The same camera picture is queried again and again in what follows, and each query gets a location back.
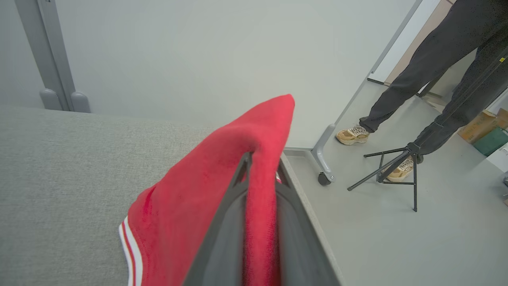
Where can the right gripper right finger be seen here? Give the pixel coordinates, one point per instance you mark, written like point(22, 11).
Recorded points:
point(301, 258)

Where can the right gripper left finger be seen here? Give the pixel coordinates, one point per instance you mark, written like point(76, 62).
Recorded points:
point(222, 254)

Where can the red white-trimmed garment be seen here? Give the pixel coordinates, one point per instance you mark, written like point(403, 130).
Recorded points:
point(190, 198)

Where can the dark metal bar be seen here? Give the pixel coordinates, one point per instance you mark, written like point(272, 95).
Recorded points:
point(323, 159)

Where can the black tripod stand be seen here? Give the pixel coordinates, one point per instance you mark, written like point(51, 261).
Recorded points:
point(414, 190)

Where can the tan sneaker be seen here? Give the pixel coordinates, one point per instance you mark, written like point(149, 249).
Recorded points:
point(401, 171)
point(352, 136)

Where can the brown cardboard box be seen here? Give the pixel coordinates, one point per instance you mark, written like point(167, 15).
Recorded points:
point(476, 127)

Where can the white box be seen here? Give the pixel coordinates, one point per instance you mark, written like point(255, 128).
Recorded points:
point(500, 161)

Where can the green box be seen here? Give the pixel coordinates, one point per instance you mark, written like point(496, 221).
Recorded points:
point(494, 142)

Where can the white board panel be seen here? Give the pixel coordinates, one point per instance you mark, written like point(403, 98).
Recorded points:
point(405, 39)

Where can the person in black trousers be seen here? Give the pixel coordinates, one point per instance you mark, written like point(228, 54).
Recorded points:
point(436, 47)

